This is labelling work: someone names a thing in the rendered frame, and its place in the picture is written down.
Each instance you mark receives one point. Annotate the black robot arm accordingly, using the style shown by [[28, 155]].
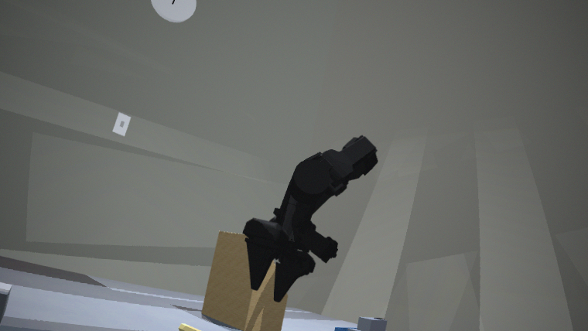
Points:
[[320, 177]]

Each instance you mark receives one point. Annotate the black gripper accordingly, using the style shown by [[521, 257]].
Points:
[[268, 240]]

